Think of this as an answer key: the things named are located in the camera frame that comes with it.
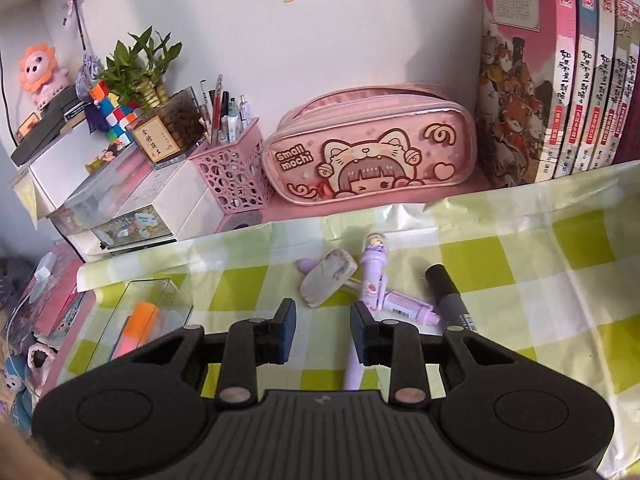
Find white charger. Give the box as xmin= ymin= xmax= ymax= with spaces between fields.
xmin=35 ymin=252 xmax=59 ymax=282

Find pink perforated pen holder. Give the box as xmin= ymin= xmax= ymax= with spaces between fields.
xmin=189 ymin=117 xmax=265 ymax=213

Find dark grey flat case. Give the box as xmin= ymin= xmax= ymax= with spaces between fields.
xmin=11 ymin=110 xmax=91 ymax=167

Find black box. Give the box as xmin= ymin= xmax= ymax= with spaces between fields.
xmin=47 ymin=87 xmax=96 ymax=126

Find cat cover comic book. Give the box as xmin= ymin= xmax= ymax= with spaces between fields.
xmin=474 ymin=0 xmax=577 ymax=190

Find clear plastic storage box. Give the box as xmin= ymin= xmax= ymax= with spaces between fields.
xmin=47 ymin=152 xmax=158 ymax=226

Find white eraser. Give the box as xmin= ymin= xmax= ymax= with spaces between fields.
xmin=299 ymin=251 xmax=358 ymax=308

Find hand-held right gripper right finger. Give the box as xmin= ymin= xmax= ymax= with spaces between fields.
xmin=350 ymin=301 xmax=523 ymax=407

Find white cardboard box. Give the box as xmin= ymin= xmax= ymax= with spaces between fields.
xmin=29 ymin=152 xmax=126 ymax=211

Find pink gift boxes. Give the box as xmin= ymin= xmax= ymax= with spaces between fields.
xmin=25 ymin=245 xmax=87 ymax=337

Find purple figure-topped pen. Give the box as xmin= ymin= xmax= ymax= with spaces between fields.
xmin=342 ymin=230 xmax=390 ymax=392

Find lucky bamboo plant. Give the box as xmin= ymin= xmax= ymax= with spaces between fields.
xmin=102 ymin=27 xmax=183 ymax=111

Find pink lion toy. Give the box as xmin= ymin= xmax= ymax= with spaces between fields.
xmin=19 ymin=44 xmax=66 ymax=108

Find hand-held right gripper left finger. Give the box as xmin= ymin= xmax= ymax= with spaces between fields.
xmin=117 ymin=298 xmax=297 ymax=407

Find white cable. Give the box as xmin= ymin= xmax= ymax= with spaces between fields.
xmin=5 ymin=285 xmax=38 ymax=346

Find dark grey bag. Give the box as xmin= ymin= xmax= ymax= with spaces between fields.
xmin=0 ymin=257 xmax=26 ymax=301

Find olive spine comic book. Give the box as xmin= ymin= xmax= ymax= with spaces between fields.
xmin=602 ymin=0 xmax=633 ymax=167
xmin=620 ymin=0 xmax=640 ymax=163

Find green checked tablecloth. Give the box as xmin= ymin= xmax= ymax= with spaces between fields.
xmin=40 ymin=160 xmax=640 ymax=480

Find orange highlighter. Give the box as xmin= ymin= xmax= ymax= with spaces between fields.
xmin=131 ymin=301 xmax=161 ymax=341

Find purple pen with label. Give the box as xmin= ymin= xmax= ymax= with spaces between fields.
xmin=295 ymin=258 xmax=442 ymax=327

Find pale yellow plastic bag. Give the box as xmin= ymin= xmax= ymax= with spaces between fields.
xmin=12 ymin=167 xmax=41 ymax=231

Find small cartoon figurine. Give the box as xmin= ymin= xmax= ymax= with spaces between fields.
xmin=85 ymin=142 xmax=123 ymax=171

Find black cable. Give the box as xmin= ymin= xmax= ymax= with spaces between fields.
xmin=0 ymin=55 xmax=17 ymax=147

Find small brown box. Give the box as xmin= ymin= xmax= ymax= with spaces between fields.
xmin=15 ymin=112 xmax=42 ymax=141

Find clear plastic tray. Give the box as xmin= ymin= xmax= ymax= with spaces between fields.
xmin=92 ymin=277 xmax=196 ymax=361

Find purple tassel charm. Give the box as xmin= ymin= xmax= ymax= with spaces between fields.
xmin=64 ymin=0 xmax=107 ymax=136

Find bunch of pens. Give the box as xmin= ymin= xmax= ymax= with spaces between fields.
xmin=197 ymin=74 xmax=251 ymax=146

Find pink cartoon pencil case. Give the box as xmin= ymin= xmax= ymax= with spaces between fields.
xmin=261 ymin=82 xmax=476 ymax=206

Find colourful puzzle cube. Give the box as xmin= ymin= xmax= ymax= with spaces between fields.
xmin=89 ymin=80 xmax=143 ymax=146

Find grey whiteboard marker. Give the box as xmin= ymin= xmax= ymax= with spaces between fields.
xmin=425 ymin=263 xmax=478 ymax=333

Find white drawer organiser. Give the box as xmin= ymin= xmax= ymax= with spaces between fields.
xmin=50 ymin=160 xmax=232 ymax=262

